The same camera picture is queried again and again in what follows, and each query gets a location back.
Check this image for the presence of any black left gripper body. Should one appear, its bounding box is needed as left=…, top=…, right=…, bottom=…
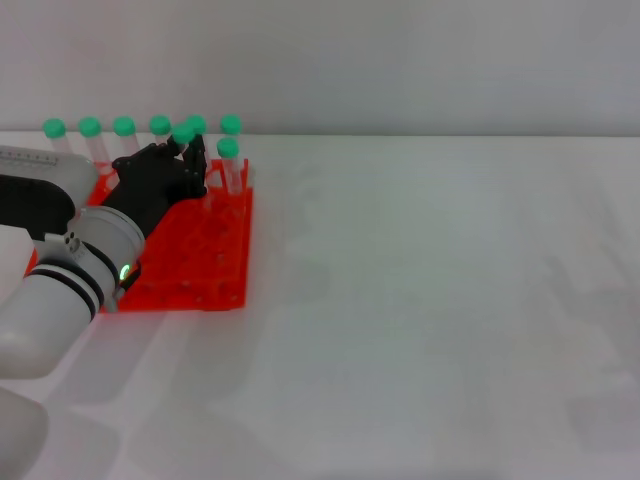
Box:
left=102, top=143, right=209, bottom=235

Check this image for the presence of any orange plastic test tube rack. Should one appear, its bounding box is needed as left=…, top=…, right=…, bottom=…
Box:
left=29, top=158, right=255, bottom=314

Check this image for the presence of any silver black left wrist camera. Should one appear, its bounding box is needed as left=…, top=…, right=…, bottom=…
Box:
left=0, top=145, right=99, bottom=242

